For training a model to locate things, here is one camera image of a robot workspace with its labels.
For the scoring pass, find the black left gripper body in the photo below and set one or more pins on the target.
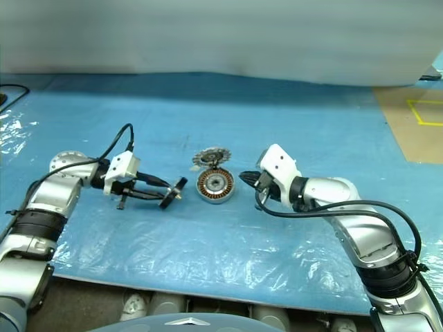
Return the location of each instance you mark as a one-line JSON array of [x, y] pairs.
[[123, 186]]

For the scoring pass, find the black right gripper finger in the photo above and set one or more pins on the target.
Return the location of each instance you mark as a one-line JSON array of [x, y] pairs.
[[250, 183], [250, 175]]

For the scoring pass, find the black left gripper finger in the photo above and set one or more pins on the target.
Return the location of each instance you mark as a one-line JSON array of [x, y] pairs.
[[145, 195], [152, 180]]

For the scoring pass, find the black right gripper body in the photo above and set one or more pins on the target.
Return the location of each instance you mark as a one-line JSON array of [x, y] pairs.
[[267, 188]]

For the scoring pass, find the silver motor stator copper windings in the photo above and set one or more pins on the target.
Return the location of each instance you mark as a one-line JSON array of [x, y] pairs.
[[216, 186]]

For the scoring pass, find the silver finned rotor disc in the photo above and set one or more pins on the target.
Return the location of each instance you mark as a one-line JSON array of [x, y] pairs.
[[211, 157]]

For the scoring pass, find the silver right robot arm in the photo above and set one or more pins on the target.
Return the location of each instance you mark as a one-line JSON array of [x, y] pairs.
[[363, 228]]

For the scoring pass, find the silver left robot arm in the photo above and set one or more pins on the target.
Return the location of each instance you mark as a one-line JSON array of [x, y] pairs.
[[55, 193]]

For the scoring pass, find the blue plastic-covered table mat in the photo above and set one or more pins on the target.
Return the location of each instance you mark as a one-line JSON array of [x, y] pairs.
[[207, 238]]

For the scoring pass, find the grey rounded shape under table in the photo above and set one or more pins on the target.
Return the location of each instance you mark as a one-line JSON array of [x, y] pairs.
[[167, 303], [270, 316]]

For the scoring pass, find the white rounded shape under table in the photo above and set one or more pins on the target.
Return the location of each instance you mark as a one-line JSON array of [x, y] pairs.
[[133, 307], [343, 326]]

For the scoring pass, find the grey robot torso with emblem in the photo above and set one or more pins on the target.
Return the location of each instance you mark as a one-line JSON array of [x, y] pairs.
[[180, 323]]

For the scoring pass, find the brown cardboard sheet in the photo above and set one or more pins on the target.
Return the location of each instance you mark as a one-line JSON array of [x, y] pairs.
[[401, 135]]

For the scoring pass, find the white foam backdrop sheet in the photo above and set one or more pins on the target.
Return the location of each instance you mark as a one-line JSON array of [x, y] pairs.
[[207, 34]]

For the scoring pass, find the small black object behind table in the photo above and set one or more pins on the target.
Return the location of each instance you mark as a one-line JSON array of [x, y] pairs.
[[429, 77]]

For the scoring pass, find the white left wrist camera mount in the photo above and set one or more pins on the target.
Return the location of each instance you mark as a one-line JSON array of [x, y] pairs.
[[121, 167]]

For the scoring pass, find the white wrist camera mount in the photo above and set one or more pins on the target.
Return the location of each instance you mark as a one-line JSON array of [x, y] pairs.
[[280, 162], [121, 167]]

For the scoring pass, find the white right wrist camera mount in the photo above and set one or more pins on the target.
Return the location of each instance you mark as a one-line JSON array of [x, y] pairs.
[[280, 162]]

